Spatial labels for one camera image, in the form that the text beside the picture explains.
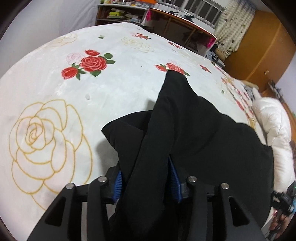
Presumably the wooden wardrobe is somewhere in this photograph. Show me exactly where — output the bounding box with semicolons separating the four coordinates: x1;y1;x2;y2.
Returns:
225;11;295;92

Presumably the wooden low shelf unit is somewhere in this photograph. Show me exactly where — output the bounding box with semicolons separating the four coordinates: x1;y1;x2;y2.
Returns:
95;4;149;26

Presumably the wooden desk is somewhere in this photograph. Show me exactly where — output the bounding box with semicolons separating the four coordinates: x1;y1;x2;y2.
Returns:
141;8;216;56

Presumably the white quilted duvet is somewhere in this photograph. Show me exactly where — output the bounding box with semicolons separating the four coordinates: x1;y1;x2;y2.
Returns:
252;97;295;192

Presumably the person's right hand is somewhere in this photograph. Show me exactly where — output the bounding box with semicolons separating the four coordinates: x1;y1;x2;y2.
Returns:
269;211;292;237

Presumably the black large garment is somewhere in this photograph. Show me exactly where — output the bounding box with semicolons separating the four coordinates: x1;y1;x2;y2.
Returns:
102;71;274;240

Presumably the orange box on desk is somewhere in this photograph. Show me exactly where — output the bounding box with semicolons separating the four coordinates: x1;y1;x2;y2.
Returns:
134;0;157;4

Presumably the barred window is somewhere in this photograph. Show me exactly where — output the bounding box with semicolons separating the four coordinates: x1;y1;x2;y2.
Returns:
155;0;229;28

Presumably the pile of clothes on floor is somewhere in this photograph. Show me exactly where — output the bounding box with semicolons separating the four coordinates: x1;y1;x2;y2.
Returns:
205;44;226;69

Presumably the patterned cream curtain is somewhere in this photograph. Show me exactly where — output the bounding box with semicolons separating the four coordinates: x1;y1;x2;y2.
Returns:
214;1;256;57

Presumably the white floral rose bedspread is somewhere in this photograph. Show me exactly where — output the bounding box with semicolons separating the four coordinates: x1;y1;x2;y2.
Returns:
1;23;265;240

